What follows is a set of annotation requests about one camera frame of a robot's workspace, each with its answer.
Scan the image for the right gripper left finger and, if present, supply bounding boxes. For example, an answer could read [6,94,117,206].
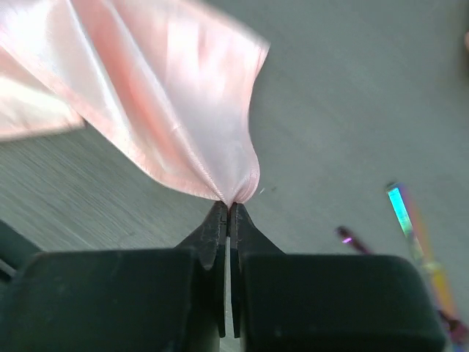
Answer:
[1,202,228,351]

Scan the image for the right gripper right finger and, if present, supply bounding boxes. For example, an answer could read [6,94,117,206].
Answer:
[229,204,446,351]

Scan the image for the pink satin napkin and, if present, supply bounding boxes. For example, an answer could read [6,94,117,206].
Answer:
[1,1,269,205]

